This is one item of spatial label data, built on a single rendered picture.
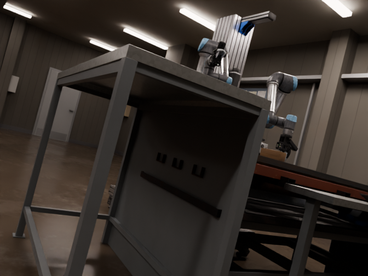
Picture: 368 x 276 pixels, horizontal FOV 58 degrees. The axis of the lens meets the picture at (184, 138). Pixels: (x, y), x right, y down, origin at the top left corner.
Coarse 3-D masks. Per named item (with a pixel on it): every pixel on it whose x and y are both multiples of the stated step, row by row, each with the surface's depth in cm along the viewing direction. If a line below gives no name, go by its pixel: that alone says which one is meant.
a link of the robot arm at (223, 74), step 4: (224, 48) 265; (228, 52) 266; (228, 56) 265; (224, 60) 256; (224, 64) 252; (220, 68) 250; (224, 68) 248; (220, 72) 247; (224, 72) 245; (228, 72) 251; (220, 76) 240; (224, 76) 242; (228, 76) 246; (224, 80) 241; (228, 80) 241
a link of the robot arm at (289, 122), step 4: (288, 116) 245; (292, 116) 243; (284, 120) 249; (288, 120) 244; (292, 120) 243; (284, 124) 249; (288, 124) 244; (292, 124) 243; (284, 128) 246; (288, 128) 243; (292, 128) 243
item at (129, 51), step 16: (128, 48) 99; (80, 64) 155; (96, 64) 128; (160, 64) 105; (176, 64) 107; (96, 80) 200; (112, 80) 183; (144, 80) 156; (192, 80) 111; (208, 80) 114; (144, 96) 218; (160, 96) 197; (176, 96) 180; (192, 96) 166; (240, 96) 121; (256, 96) 125
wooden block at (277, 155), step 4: (264, 148) 176; (260, 152) 178; (264, 152) 175; (268, 152) 174; (272, 152) 172; (276, 152) 170; (280, 152) 169; (264, 156) 175; (268, 156) 173; (272, 156) 172; (276, 156) 170; (280, 156) 169; (284, 156) 172; (280, 160) 170; (284, 160) 172
